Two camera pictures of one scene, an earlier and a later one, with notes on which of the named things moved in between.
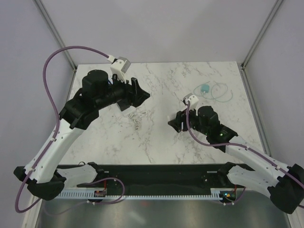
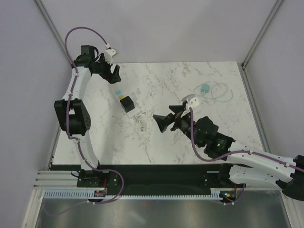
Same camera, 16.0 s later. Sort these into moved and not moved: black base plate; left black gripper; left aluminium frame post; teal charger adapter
Moved: left black gripper
Not moved: teal charger adapter; left aluminium frame post; black base plate
